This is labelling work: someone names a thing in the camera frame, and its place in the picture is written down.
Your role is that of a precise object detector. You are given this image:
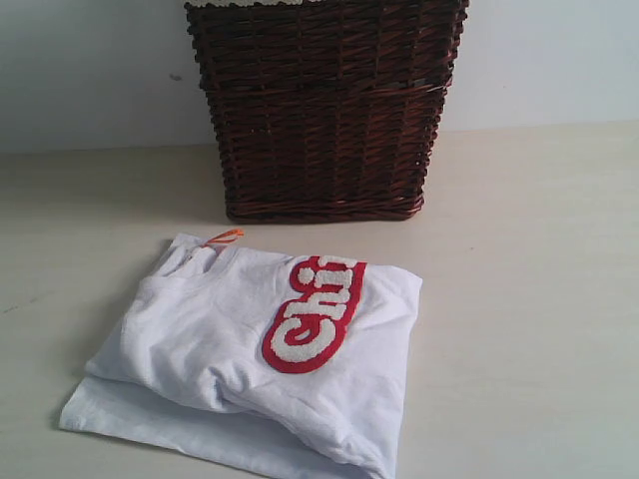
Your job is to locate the white t-shirt red lettering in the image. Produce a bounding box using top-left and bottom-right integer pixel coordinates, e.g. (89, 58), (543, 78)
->
(59, 234), (422, 478)

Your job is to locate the dark brown wicker basket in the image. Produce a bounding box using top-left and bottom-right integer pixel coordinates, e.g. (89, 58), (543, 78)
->
(185, 0), (468, 223)

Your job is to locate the white cloth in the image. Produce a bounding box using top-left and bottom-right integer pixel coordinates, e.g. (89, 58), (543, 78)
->
(184, 0), (305, 8)

